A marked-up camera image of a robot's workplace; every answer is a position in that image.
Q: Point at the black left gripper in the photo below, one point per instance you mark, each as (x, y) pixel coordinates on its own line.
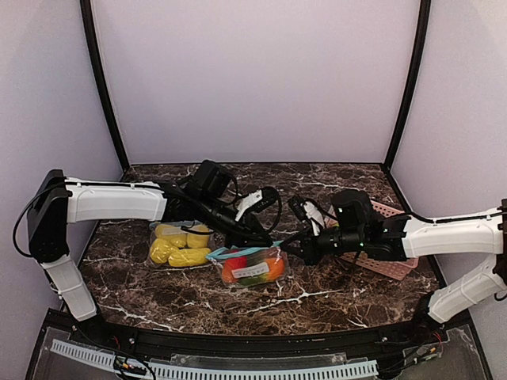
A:
(245, 229)

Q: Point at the small clear zip bag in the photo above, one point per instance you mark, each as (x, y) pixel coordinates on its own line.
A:
(253, 256)

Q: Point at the yellow toy lemon front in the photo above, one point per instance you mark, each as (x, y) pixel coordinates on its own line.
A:
(161, 250)

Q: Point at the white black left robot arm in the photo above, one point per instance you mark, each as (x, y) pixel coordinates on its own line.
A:
(209, 195)

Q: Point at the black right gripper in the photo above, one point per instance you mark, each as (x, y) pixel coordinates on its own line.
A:
(307, 245)

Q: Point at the orange red toy pepper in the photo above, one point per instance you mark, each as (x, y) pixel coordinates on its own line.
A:
(231, 265)

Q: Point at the orange toy carrot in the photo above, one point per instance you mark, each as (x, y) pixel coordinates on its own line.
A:
(265, 271)

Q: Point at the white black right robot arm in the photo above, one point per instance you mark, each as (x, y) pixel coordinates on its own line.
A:
(354, 226)

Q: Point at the white slotted cable duct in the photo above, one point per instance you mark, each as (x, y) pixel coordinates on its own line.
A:
(206, 367)

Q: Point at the yellow toy lemon back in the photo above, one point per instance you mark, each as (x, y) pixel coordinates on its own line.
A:
(198, 237)

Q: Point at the yellow toy lemon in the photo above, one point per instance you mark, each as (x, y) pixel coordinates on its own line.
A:
(198, 237)
(161, 250)
(174, 234)

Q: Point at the black front rail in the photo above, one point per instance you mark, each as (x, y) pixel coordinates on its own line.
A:
(385, 342)

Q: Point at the black frame post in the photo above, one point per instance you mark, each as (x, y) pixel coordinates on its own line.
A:
(411, 82)
(90, 32)

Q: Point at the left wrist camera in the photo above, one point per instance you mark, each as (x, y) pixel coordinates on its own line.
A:
(256, 201)

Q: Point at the large clear zip bag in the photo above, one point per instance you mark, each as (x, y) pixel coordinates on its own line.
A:
(185, 226)

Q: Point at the black right frame post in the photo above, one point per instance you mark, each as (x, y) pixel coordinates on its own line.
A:
(411, 82)

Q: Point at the pink plastic basket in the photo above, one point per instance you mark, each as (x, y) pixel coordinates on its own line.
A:
(384, 263)

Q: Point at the black left frame post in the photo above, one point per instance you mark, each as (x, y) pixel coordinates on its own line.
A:
(90, 32)

